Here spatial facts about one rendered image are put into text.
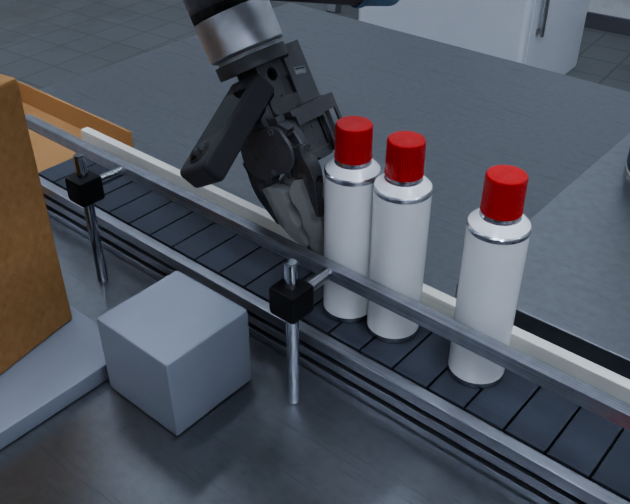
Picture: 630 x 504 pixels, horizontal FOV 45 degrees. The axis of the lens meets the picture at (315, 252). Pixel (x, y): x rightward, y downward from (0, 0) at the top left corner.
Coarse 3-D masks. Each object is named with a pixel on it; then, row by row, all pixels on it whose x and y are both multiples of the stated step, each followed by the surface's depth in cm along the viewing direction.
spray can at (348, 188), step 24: (360, 120) 67; (336, 144) 67; (360, 144) 66; (336, 168) 68; (360, 168) 68; (336, 192) 68; (360, 192) 68; (336, 216) 70; (360, 216) 69; (336, 240) 71; (360, 240) 71; (360, 264) 72; (336, 288) 74; (336, 312) 76; (360, 312) 76
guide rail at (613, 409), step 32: (32, 128) 96; (96, 160) 89; (160, 192) 83; (224, 224) 78; (256, 224) 76; (288, 256) 73; (320, 256) 72; (352, 288) 69; (384, 288) 67; (416, 320) 65; (448, 320) 64; (480, 352) 62; (512, 352) 61; (544, 384) 59; (576, 384) 58; (608, 416) 56
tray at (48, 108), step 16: (32, 96) 128; (48, 96) 125; (32, 112) 128; (48, 112) 127; (64, 112) 124; (80, 112) 120; (64, 128) 123; (80, 128) 123; (96, 128) 119; (112, 128) 116; (32, 144) 118; (48, 144) 118; (128, 144) 115; (48, 160) 114; (64, 160) 114
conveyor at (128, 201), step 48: (144, 192) 97; (192, 240) 88; (240, 240) 88; (336, 336) 75; (432, 336) 75; (432, 384) 69; (528, 384) 69; (528, 432) 65; (576, 432) 65; (624, 432) 65; (624, 480) 61
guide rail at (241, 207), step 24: (96, 144) 103; (120, 144) 101; (144, 168) 98; (168, 168) 95; (192, 192) 93; (216, 192) 90; (264, 216) 86; (432, 288) 75; (528, 336) 69; (552, 360) 68; (576, 360) 67; (600, 384) 66; (624, 384) 64
